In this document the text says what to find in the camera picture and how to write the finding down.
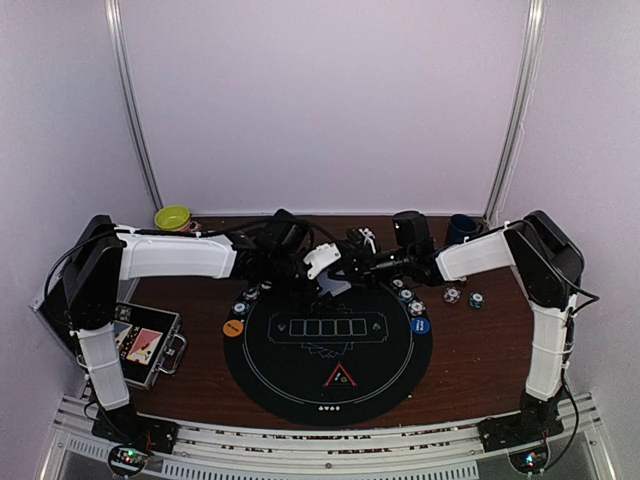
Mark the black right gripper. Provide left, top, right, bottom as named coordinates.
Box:
left=330, top=243, right=415, bottom=291

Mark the orange round blind button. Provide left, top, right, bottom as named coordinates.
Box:
left=222, top=319, right=244, bottom=338

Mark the blue round blind button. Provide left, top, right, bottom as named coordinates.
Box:
left=410, top=317, right=431, bottom=335

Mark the blue white poker chip stack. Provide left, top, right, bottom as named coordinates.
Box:
left=443, top=287, right=461, bottom=304

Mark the red black triangle marker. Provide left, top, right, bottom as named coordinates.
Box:
left=324, top=363, right=357, bottom=388

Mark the green poker chip stack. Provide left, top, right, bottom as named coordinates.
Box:
left=469, top=292, right=486, bottom=309

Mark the blue playing card deck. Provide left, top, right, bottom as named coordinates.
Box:
left=316, top=273, right=352, bottom=297

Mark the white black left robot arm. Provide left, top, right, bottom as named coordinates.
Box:
left=40, top=209, right=379, bottom=444

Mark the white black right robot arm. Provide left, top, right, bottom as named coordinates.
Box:
left=367, top=210, right=599, bottom=446

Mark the round black poker mat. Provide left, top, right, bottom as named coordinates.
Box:
left=222, top=277, right=433, bottom=428

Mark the green bowl on red saucer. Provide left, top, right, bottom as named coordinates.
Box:
left=154, top=205, right=202, bottom=233

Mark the dark blue enamel mug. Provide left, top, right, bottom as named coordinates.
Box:
left=445, top=214, right=484, bottom=246

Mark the aluminium poker case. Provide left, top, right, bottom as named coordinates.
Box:
left=113, top=302, right=188, bottom=390

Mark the red card box in case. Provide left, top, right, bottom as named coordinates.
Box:
left=126, top=329, right=162, bottom=365

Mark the blue card box in case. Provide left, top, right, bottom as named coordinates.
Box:
left=114, top=321, right=133, bottom=359

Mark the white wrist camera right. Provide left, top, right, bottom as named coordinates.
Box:
left=346, top=227, right=379, bottom=253

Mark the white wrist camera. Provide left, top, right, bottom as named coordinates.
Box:
left=346, top=227, right=379, bottom=253
left=303, top=243, right=341, bottom=280

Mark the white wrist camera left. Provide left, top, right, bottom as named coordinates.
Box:
left=303, top=243, right=341, bottom=280

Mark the aluminium front rail frame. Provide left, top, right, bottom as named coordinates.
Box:
left=37, top=392, right=616, bottom=480

